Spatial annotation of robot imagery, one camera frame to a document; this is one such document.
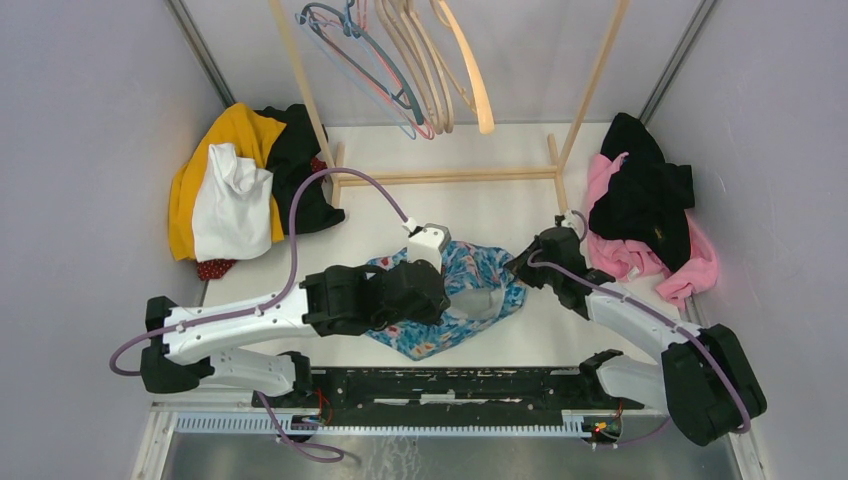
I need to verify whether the blue floral skirt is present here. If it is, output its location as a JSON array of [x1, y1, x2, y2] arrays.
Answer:
[[366, 241, 527, 361]]

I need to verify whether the pink plastic hanger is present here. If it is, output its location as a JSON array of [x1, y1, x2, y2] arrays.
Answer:
[[354, 34, 435, 140]]

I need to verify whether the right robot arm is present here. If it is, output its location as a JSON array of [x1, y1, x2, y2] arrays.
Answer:
[[506, 226, 768, 446]]

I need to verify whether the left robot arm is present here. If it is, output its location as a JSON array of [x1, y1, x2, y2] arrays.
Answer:
[[140, 260, 450, 407]]

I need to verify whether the wooden hanger front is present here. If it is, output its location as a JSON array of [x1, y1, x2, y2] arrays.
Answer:
[[430, 0, 495, 135]]

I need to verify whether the wooden hanger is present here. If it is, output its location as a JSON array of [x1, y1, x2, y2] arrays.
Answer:
[[430, 0, 495, 135], [400, 1, 476, 133], [375, 1, 444, 134]]

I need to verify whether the wooden hanger middle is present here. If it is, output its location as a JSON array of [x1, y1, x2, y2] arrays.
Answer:
[[400, 1, 476, 133]]

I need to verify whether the light blue plastic hanger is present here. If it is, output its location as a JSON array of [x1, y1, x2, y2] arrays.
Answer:
[[295, 9, 419, 141]]

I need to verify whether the wooden hanger back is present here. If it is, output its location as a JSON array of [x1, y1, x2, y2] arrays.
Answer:
[[375, 1, 444, 134]]

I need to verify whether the grey plastic hanger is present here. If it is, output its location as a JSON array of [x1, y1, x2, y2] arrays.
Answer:
[[301, 1, 425, 127]]

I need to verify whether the pink garment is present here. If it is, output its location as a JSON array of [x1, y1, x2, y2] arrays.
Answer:
[[582, 152, 721, 311]]

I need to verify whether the black garment right pile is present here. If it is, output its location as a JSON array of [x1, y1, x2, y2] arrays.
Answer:
[[587, 112, 695, 272]]

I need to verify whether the black garment pile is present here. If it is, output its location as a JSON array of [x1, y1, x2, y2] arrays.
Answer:
[[257, 104, 346, 234], [587, 112, 695, 272]]

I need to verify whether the wooden clothes rack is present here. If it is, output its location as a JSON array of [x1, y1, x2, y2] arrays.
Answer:
[[268, 1, 630, 213]]

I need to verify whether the black garment left pile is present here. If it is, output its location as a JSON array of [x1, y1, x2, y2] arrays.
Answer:
[[257, 104, 346, 234]]

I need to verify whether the white garment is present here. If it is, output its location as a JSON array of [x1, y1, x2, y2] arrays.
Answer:
[[192, 143, 273, 262]]

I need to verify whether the red dotted garment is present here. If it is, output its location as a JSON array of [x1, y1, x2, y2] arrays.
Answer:
[[195, 259, 237, 281]]

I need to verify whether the yellow garment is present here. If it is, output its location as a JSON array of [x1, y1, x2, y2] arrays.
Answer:
[[167, 103, 287, 261]]

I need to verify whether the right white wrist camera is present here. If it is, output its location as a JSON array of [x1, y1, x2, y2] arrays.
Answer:
[[560, 209, 587, 230]]

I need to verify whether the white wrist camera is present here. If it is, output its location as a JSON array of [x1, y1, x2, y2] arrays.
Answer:
[[560, 209, 587, 230], [403, 217, 451, 273]]

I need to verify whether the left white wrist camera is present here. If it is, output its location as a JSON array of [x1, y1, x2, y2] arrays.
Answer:
[[403, 217, 451, 273]]

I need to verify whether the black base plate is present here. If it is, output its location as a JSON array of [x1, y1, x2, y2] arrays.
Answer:
[[268, 367, 643, 427]]

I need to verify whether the white slotted cable duct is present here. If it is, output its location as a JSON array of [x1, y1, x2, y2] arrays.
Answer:
[[174, 412, 591, 439]]

